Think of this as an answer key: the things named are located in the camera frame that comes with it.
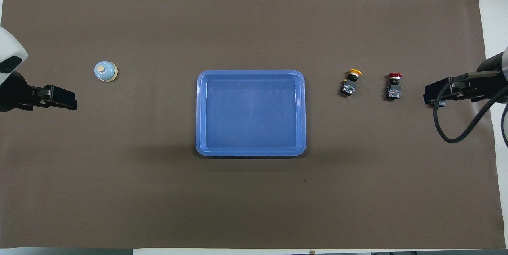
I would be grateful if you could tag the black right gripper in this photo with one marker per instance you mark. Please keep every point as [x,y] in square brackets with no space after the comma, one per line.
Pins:
[468,92]

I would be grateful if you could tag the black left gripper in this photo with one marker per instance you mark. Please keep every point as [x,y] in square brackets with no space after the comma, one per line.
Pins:
[33,98]

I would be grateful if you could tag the red push button switch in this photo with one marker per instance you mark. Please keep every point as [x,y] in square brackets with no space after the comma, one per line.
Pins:
[394,88]

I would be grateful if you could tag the yellow push button switch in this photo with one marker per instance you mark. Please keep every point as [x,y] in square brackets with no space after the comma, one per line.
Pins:
[350,86]

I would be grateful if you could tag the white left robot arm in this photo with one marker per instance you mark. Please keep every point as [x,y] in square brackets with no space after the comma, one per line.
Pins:
[10,44]

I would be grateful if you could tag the light blue call bell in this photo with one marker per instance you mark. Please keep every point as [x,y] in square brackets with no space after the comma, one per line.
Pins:
[104,71]

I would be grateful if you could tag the blue plastic tray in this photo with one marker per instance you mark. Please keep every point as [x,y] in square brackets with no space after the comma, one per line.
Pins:
[250,112]

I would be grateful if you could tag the brown table mat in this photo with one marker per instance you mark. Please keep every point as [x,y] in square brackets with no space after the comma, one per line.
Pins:
[158,191]

